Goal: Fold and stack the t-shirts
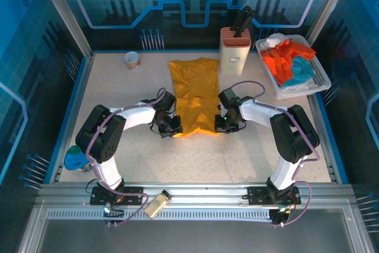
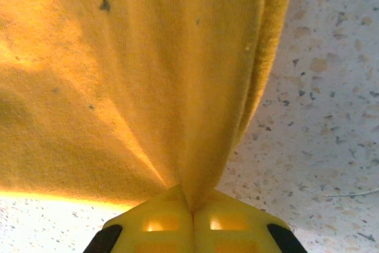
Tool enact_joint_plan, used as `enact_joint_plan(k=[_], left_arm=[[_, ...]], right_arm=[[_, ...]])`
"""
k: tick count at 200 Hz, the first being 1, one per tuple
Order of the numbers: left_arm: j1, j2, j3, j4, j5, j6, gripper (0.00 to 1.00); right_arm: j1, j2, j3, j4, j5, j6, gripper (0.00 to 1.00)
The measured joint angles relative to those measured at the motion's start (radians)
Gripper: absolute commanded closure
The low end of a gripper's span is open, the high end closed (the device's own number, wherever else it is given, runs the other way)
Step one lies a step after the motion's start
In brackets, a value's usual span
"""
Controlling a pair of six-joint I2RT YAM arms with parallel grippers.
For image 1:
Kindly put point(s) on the aluminium mounting rail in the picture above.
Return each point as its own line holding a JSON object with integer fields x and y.
{"x": 207, "y": 196}

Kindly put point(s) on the teal t-shirt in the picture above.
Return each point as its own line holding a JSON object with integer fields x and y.
{"x": 302, "y": 70}

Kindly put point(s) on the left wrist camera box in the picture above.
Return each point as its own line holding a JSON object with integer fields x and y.
{"x": 168, "y": 101}

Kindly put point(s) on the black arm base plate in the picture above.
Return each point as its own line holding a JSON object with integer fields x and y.
{"x": 257, "y": 195}
{"x": 134, "y": 195}

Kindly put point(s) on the orange t-shirt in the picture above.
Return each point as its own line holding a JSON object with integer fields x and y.
{"x": 278, "y": 66}

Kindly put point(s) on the clear spice bottle, black cap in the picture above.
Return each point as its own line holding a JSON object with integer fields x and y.
{"x": 155, "y": 205}

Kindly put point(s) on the small connector board with LED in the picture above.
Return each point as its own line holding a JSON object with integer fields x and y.
{"x": 109, "y": 209}
{"x": 279, "y": 216}

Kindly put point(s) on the white paper cup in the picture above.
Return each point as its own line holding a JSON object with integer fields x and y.
{"x": 132, "y": 63}

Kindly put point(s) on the cream knife block, salmon top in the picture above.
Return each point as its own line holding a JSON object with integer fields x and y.
{"x": 232, "y": 63}

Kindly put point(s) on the aluminium frame post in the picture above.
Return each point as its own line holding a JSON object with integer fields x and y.
{"x": 69, "y": 19}
{"x": 332, "y": 4}

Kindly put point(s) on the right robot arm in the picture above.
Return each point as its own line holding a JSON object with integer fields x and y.
{"x": 296, "y": 137}

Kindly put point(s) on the white plastic laundry basket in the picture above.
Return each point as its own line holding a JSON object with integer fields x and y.
{"x": 324, "y": 79}

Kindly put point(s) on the yellow t-shirt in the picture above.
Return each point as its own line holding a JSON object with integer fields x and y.
{"x": 195, "y": 87}

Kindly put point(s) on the white t-shirt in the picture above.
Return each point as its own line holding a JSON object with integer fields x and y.
{"x": 299, "y": 86}
{"x": 272, "y": 42}

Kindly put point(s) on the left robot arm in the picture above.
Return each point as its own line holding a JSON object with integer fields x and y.
{"x": 100, "y": 137}

